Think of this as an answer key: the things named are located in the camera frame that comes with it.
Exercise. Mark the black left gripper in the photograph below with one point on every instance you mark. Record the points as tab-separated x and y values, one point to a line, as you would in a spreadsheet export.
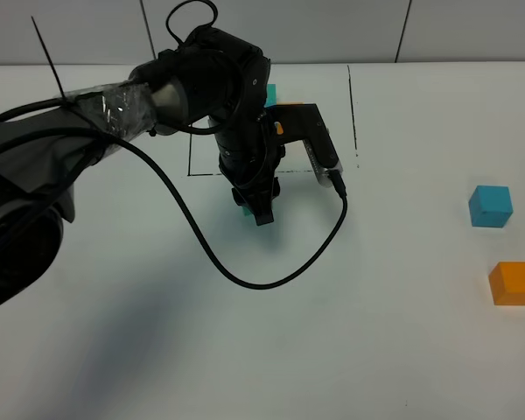
248	160

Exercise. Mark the blue block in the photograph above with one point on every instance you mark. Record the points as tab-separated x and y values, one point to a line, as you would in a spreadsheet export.
490	206

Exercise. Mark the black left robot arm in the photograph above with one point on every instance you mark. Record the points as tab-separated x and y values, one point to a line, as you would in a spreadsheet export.
213	84

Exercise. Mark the orange template block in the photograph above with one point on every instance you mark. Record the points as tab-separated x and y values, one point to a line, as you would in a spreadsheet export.
287	118

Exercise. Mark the green template block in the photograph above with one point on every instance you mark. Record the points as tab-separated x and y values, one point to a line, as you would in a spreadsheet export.
271	95

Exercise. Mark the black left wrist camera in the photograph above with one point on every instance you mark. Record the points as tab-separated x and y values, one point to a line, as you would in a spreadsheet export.
318	144

